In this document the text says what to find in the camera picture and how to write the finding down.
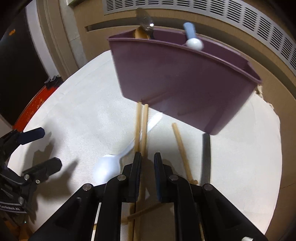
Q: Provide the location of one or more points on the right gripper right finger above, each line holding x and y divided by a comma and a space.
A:
166, 181

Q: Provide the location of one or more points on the grey ventilation grille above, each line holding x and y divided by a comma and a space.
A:
236, 13

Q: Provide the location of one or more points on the wooden spoon in caddy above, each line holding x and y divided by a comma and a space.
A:
140, 33

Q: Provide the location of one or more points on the white table cloth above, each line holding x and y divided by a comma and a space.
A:
87, 118

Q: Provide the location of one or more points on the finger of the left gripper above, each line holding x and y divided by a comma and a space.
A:
42, 171
30, 136

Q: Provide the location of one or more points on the purple plastic utensil caddy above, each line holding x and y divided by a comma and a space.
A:
204, 89

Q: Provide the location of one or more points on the black handled metal spoon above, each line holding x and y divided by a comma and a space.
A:
206, 160

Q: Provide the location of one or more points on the blue white plastic spoon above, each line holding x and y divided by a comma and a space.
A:
192, 41

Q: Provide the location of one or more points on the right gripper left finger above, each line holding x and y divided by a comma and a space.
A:
132, 173

